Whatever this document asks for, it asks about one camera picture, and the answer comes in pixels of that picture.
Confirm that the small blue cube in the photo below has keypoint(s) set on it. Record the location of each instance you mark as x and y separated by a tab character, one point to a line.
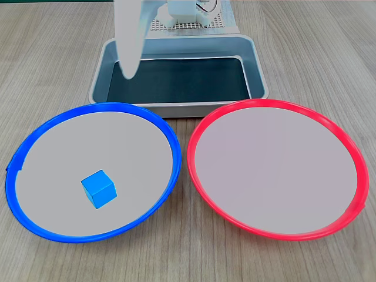
99	189

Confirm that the red-rimmed white plate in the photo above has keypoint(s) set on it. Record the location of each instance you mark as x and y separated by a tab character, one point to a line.
276	167

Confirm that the steel tray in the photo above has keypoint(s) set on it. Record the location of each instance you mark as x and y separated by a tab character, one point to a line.
255	70

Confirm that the blue-rimmed white plate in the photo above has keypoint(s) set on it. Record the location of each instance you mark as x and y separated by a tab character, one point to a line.
97	141

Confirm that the black tray mat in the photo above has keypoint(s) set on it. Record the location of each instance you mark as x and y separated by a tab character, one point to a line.
188	80

